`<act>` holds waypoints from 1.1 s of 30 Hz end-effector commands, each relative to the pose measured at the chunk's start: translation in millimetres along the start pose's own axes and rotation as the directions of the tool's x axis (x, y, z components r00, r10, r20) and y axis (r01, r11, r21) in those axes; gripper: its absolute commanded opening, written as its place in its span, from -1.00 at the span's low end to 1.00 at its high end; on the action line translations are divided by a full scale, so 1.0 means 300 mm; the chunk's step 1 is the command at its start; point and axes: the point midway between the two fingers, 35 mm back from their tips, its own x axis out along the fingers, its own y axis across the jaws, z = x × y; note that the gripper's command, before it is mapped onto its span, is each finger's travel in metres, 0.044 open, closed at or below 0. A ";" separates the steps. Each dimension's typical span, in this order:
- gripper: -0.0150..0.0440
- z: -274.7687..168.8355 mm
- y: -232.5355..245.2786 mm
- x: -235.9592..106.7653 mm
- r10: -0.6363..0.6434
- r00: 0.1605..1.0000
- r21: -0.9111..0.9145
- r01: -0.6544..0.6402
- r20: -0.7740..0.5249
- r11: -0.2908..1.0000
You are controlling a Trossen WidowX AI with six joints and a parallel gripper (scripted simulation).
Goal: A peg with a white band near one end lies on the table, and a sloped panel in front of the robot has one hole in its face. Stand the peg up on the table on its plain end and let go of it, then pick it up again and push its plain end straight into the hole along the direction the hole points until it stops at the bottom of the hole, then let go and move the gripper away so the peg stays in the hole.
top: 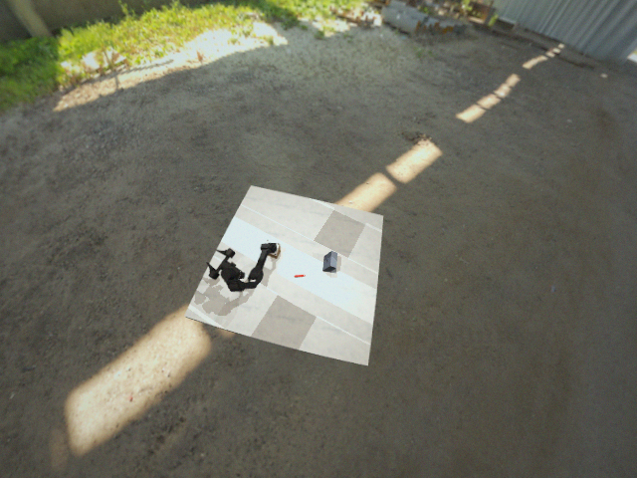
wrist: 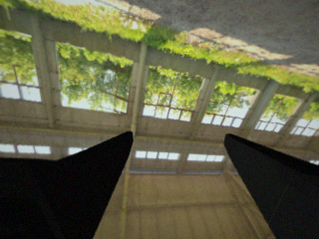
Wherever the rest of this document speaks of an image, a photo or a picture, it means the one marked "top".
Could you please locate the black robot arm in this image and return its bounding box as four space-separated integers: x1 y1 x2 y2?
221 243 277 292

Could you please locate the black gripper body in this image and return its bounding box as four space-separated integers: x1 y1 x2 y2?
208 248 235 280

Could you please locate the grey sloped panel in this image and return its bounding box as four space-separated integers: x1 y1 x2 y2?
322 251 337 273

